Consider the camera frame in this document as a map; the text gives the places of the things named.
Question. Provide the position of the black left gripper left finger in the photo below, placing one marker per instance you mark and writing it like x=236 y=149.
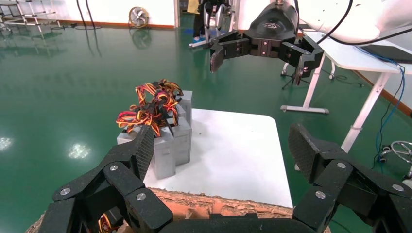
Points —
x=128 y=180

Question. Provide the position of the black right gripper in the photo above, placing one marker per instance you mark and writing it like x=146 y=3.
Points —
x=273 y=25

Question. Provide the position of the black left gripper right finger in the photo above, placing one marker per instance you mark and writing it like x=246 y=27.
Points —
x=334 y=173

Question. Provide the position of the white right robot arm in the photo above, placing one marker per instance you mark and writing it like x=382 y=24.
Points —
x=379 y=16

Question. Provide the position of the black tripod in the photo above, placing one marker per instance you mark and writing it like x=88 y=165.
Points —
x=293 y=77

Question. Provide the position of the grey standing machine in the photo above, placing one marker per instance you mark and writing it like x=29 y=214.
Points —
x=219 y=14

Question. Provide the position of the person in yellow top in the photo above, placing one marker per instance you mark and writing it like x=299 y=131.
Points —
x=197 y=22

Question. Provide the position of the white desk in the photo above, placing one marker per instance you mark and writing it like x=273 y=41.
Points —
x=349 y=59

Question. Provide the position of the brown cardboard divider box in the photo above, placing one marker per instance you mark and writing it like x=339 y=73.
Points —
x=209 y=204

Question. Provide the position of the black laptop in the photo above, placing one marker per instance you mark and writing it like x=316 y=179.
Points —
x=392 y=54

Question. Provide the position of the round floor fan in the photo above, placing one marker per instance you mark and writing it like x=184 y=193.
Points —
x=138 y=17

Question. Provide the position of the white metal rack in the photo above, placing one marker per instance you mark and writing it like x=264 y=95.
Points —
x=35 y=22

